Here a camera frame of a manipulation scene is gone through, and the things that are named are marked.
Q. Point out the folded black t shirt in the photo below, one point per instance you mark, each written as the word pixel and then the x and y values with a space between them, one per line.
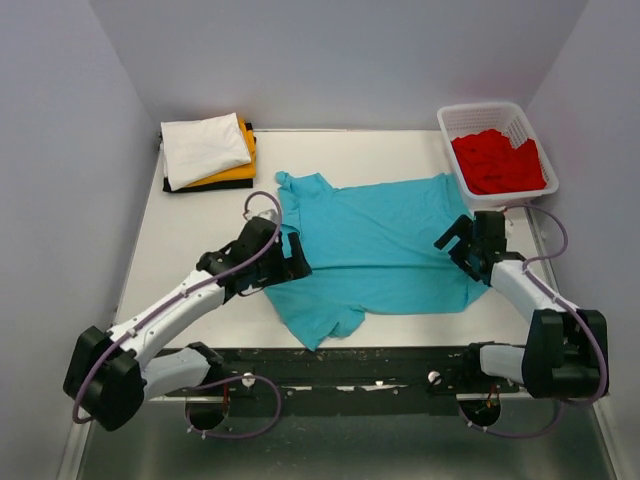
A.
pixel 220 185

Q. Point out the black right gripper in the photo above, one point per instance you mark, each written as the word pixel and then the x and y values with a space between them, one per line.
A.
pixel 464 228

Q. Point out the turquoise t shirt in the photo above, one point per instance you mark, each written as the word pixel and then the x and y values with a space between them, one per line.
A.
pixel 371 250

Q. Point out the folded yellow t shirt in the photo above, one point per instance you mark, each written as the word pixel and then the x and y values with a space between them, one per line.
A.
pixel 240 167

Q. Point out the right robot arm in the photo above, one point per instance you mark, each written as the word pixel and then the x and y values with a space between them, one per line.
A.
pixel 565 353

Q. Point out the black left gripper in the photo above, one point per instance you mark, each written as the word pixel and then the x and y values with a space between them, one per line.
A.
pixel 288 267

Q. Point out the red t shirt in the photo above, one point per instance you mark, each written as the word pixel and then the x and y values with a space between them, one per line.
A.
pixel 490 164

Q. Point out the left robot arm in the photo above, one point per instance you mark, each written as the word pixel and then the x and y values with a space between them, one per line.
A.
pixel 113 372

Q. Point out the folded white t shirt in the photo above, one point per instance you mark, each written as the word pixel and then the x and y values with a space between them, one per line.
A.
pixel 193 151

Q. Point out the white plastic laundry basket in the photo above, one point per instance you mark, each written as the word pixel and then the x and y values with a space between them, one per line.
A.
pixel 507 118

